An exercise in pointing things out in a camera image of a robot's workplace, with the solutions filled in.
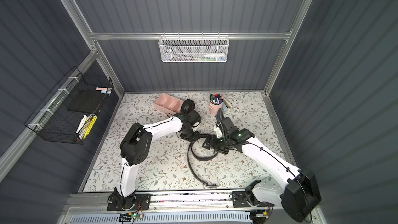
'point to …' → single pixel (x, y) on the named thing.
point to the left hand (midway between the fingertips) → (194, 140)
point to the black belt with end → (198, 136)
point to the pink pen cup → (214, 108)
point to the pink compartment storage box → (169, 103)
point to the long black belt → (187, 106)
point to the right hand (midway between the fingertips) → (209, 147)
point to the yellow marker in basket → (91, 124)
